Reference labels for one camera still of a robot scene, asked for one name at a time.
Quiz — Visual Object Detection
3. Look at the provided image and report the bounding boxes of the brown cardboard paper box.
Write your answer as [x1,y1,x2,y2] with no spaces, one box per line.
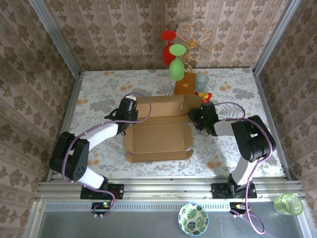
[123,94,203,164]

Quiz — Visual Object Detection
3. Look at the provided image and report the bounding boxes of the red yellow snack packet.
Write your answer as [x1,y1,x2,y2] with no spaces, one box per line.
[194,91,213,104]

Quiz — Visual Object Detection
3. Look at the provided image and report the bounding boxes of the frosted pale blue cup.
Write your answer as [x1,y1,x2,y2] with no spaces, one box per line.
[195,73,210,92]

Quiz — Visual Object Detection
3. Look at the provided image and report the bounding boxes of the brown wooden rack base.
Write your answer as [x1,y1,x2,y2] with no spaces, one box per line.
[174,72,198,96]

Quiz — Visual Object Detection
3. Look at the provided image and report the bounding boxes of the green plastic goblet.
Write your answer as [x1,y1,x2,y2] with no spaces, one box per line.
[168,44,187,81]

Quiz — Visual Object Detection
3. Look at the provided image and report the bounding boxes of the red plastic goblet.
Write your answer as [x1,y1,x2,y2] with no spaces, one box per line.
[160,30,178,67]

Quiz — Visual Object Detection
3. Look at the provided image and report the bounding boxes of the small black controller board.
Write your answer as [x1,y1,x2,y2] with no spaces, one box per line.
[91,201,115,216]
[229,201,250,215]

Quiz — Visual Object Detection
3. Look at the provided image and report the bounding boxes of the leaf pattern bowl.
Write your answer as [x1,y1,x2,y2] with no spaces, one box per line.
[177,202,210,236]

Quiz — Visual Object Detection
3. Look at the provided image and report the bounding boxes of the grey metal shelf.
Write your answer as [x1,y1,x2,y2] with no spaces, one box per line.
[23,200,317,238]

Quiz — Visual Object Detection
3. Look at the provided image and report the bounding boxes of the clear green plastic cup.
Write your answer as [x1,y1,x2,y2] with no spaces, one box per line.
[273,193,304,215]

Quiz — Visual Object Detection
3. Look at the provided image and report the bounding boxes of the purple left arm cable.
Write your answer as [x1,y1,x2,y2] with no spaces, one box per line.
[63,92,152,219]

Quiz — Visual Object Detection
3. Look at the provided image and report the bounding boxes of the aluminium table side rail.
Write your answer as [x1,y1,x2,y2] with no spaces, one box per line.
[252,68,293,181]
[46,71,84,183]

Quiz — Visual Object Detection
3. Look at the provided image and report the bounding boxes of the gold wire glass rack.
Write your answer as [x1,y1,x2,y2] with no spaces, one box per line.
[182,24,218,75]

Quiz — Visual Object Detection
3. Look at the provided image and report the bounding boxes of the aluminium frame post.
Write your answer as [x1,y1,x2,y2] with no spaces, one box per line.
[26,0,82,76]
[252,0,302,74]

